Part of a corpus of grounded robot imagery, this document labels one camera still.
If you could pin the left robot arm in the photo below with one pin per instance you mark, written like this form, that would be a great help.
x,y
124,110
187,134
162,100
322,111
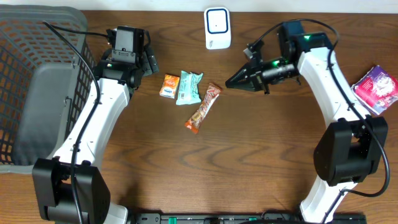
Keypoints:
x,y
69,187

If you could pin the brown orange candy bar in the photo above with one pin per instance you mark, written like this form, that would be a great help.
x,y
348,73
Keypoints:
x,y
197,118

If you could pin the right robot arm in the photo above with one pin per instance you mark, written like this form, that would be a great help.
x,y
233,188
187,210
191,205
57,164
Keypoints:
x,y
352,145

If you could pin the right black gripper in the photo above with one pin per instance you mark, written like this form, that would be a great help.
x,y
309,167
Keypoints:
x,y
252,79

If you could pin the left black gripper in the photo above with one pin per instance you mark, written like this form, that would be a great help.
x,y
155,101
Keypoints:
x,y
150,61

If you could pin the small orange snack packet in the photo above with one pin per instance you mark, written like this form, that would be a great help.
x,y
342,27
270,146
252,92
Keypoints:
x,y
169,86

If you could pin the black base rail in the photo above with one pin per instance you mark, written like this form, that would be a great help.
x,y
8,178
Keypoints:
x,y
156,218

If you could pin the grey plastic mesh basket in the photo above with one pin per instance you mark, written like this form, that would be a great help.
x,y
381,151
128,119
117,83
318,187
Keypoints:
x,y
45,81

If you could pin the teal snack packet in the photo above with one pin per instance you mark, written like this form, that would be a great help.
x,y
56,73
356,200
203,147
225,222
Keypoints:
x,y
188,88

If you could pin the white barcode scanner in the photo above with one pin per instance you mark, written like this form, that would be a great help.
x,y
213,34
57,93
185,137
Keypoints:
x,y
217,28

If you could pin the purple red snack bag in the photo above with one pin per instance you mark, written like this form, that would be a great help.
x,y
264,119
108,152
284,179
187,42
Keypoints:
x,y
377,90

